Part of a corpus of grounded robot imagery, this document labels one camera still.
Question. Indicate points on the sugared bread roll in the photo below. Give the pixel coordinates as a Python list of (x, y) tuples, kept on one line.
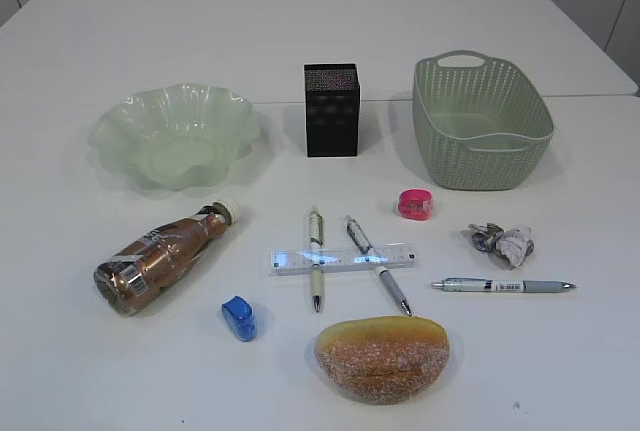
[(383, 360)]

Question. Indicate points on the white paper ball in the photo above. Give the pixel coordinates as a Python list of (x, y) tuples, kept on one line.
[(514, 246)]

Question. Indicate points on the brown coffee drink bottle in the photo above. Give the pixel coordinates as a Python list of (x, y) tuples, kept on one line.
[(138, 274)]

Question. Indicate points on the beige barrel pen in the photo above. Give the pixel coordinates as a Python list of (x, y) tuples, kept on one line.
[(316, 244)]

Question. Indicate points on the white grey patterned pen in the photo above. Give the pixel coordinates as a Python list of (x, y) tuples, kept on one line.
[(371, 255)]

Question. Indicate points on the pink pencil sharpener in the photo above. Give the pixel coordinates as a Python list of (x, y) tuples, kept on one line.
[(415, 204)]

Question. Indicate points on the black mesh pen holder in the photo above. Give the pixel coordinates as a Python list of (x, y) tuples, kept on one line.
[(332, 100)]

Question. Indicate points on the green wavy glass plate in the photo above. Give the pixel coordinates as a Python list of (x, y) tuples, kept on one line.
[(176, 137)]

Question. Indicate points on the blue pencil sharpener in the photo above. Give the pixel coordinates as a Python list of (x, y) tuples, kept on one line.
[(239, 317)]

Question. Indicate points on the grey blue gel pen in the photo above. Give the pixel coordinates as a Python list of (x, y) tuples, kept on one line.
[(502, 286)]

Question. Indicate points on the green plastic woven basket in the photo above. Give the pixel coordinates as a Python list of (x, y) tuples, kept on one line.
[(480, 124)]

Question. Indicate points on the clear plastic ruler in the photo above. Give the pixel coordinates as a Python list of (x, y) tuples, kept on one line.
[(298, 262)]

